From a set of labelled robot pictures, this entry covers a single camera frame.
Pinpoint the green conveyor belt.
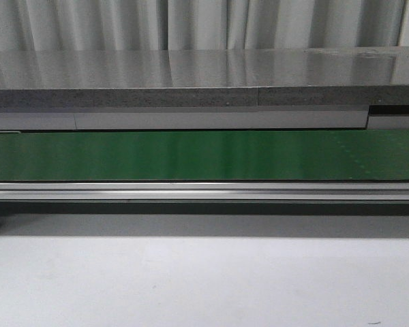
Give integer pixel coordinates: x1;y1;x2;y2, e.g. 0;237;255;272
0;130;409;182

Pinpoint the grey stone counter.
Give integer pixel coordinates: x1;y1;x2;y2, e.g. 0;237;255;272
0;47;409;131

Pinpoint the white curtain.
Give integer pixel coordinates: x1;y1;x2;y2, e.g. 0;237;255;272
0;1;409;51

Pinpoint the aluminium conveyor frame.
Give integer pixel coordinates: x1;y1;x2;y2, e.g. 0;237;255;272
0;180;409;238

